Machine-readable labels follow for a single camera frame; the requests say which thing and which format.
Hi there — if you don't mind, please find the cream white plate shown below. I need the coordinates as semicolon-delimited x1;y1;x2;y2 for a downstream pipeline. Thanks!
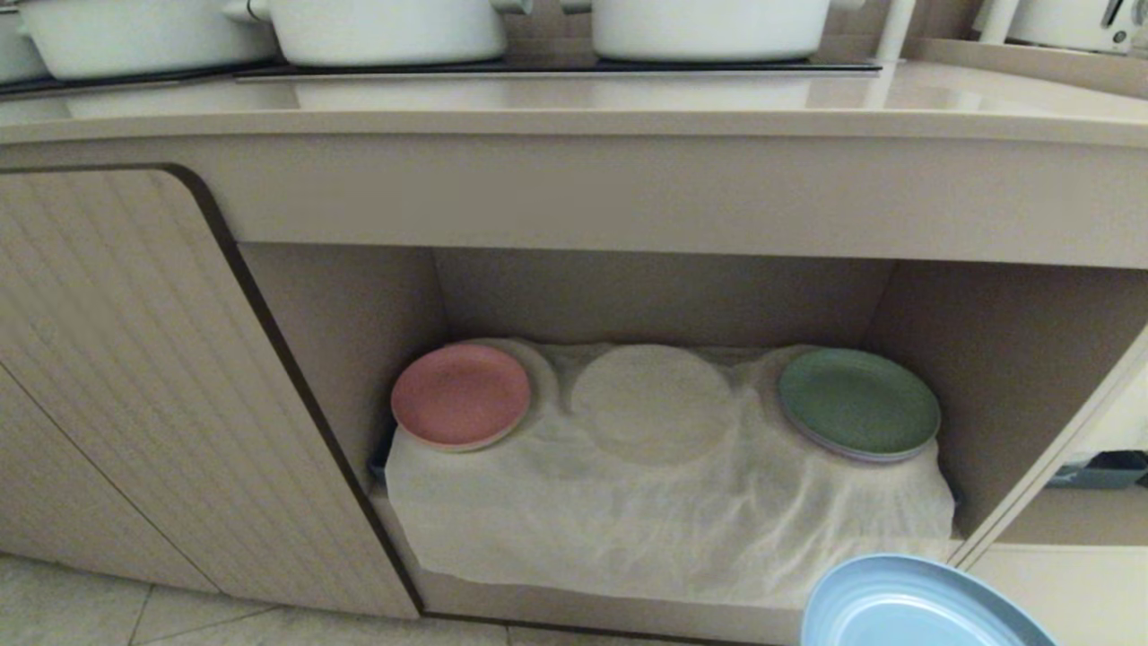
570;345;737;467

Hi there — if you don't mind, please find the pink plate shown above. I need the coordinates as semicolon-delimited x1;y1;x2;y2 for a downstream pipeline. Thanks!
390;344;532;452

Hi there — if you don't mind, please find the green plate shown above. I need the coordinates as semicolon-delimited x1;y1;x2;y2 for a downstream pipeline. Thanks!
777;348;942;464

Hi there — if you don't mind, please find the light blue plate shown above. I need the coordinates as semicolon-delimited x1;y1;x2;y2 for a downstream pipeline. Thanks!
800;553;1059;646

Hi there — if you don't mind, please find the beige kitchen cabinet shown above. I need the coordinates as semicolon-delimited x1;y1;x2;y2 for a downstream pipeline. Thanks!
0;38;1148;646

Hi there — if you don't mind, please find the white cloth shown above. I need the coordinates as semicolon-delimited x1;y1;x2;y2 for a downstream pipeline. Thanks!
384;337;957;610

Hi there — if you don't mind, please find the black induction cooktop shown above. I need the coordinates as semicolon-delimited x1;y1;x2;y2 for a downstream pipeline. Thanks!
0;57;884;98

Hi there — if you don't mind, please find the white cooking pot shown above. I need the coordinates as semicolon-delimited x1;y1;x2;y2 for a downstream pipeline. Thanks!
224;0;534;68
562;0;866;63
16;0;277;82

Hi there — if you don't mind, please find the ribbed beige cabinet door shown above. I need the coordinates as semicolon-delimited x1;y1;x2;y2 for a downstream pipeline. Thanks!
0;164;426;621

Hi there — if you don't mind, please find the white kitchen appliance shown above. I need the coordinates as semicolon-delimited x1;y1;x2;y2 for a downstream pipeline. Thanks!
973;0;1148;57

